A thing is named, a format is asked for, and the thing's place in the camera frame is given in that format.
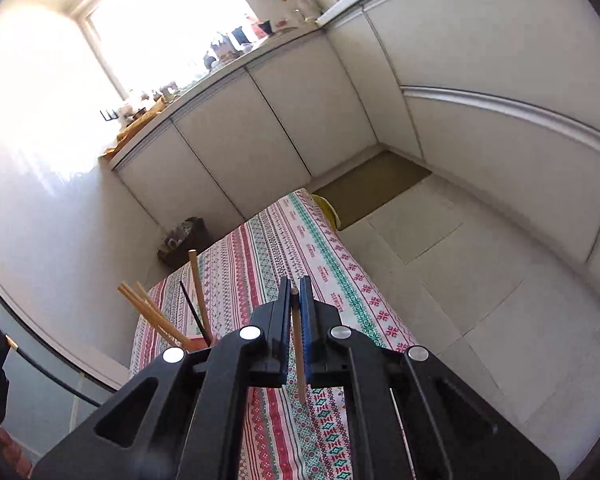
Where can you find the pink perforated utensil holder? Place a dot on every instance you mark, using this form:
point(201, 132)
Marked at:
point(197, 343)

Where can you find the black chopstick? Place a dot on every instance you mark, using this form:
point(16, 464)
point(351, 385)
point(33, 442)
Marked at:
point(205, 336)

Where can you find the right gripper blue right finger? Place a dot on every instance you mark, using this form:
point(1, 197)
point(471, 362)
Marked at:
point(306, 309)

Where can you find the patterned woven tablecloth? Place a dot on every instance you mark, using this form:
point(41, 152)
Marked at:
point(248, 278)

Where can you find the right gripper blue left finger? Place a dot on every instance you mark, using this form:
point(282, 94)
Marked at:
point(281, 331)

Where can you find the dark trash bin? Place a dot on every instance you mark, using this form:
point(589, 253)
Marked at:
point(191, 234)

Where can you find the wooden chopstick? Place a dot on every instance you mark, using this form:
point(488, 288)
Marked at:
point(126, 291)
point(155, 317)
point(205, 325)
point(298, 345)

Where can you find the brown floor mat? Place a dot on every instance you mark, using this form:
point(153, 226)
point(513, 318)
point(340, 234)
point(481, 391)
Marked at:
point(374, 183)

